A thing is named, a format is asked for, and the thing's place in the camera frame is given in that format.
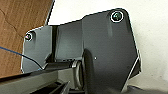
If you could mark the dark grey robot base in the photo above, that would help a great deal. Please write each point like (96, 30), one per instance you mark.
(106, 43)

